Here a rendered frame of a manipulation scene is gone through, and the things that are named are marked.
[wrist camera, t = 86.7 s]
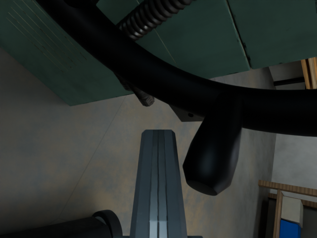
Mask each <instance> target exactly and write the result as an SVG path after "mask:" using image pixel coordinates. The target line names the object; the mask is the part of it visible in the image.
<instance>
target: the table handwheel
mask: <svg viewBox="0 0 317 238"><path fill-rule="evenodd" d="M36 1H37V3H38V4H39V5H40V6H41V7H42V8H43V9H44V10H45V11H46V12H47V13H48V14H49V15H50V17H51V18H52V19H53V20H54V21H55V22H56V23H57V24H58V25H59V26H60V27H61V28H62V29H63V30H64V31H65V32H66V33H67V34H69V35H70V36H71V37H72V38H73V39H74V40H75V41H76V42H77V43H78V44H79V45H81V46H82V47H83V48H84V49H85V50H86V51H87V52H88V53H90V54H91V55H92V56H93V57H94V58H95V59H97V60H98V61H99V62H100V63H102V64H103V65H104V66H106V67H107V68H108V69H110V70H111V71H113V72H114V73H115V74H117V75H118V76H120V77H121V78H123V79H124V80H125V81H127V82H129V83H130V84H132V85H133V86H135V87H137V88H138V89H140V90H142V91H143V92H145V93H147V94H149V95H151V96H153V97H154V98H156V99H158V100H160V101H162V102H165V103H167V104H169V105H171V106H173V107H176V108H178V109H180V110H183V111H185V112H188V113H191V114H193V115H196V116H199V117H202V118H205V116H206V114H207V113H208V111H209V110H210V108H211V107H212V105H213V104H214V102H215V100H216V98H217V96H218V95H219V94H220V93H223V92H233V93H236V94H238V95H240V96H241V97H242V98H243V100H244V108H243V121H242V128H246V129H251V130H256V131H263V132H269V133H276V134H284V135H294V136H311V137H317V89H305V90H273V89H258V88H248V87H242V86H235V85H229V84H224V83H220V82H216V81H212V80H209V79H205V78H202V77H200V76H196V75H193V74H191V73H188V72H186V71H183V70H181V69H179V68H177V67H175V66H173V65H171V64H169V63H167V62H165V61H163V60H161V59H160V58H158V57H156V56H155V55H153V54H152V53H150V52H148V51H147V50H145V49H144V48H143V47H141V46H140V45H139V44H137V43H136V42H135V41H133V40H132V39H131V38H130V37H128V36H127V35H126V34H125V33H124V32H122V31H121V30H120V29H119V28H118V27H117V26H116V25H115V24H114V23H112V22H111V21H110V20H109V19H108V18H107V17H106V16H105V15H104V14H103V13H102V11H101V10H100V9H99V8H98V7H97V6H96V5H95V4H94V3H93V2H92V0H36Z"/></svg>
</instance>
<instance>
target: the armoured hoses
mask: <svg viewBox="0 0 317 238"><path fill-rule="evenodd" d="M98 1H99V0H92V2H93V3H94V4H95V5H96V4H97V3H98ZM192 1H196V0H144V1H142V2H141V3H140V4H139V5H138V6H137V7H136V8H135V9H133V10H132V11H131V12H130V13H129V14H128V15H127V16H126V17H124V18H123V19H122V20H121V21H120V22H119V23H117V24H116V26H117V27H118V28H119V29H120V30H121V31H122V32H124V33H125V34H126V35H127V36H128V37H130V38H131V39H132V40H133V41H135V42H136V41H137V40H139V39H140V38H143V36H144V35H146V34H147V33H148V32H151V31H152V30H153V28H156V27H157V26H158V25H161V24H162V23H163V22H166V21H167V19H168V18H171V17H172V16H173V15H174V14H177V13H178V12H179V10H183V9H184V8H185V6H186V5H190V4H191V2H192ZM114 74H115V73H114ZM115 76H116V77H117V79H118V80H119V82H120V84H121V85H122V86H123V88H124V89H125V90H128V91H133V92H134V94H135V95H136V96H137V98H138V100H139V101H140V102H141V104H142V105H143V106H146V107H148V106H151V105H152V104H153V103H154V102H155V101H154V97H153V96H151V95H149V94H147V93H145V92H143V91H142V90H140V89H138V88H137V87H135V86H133V85H132V84H130V83H129V82H127V81H125V80H124V79H123V78H121V77H120V76H118V75H117V74H115Z"/></svg>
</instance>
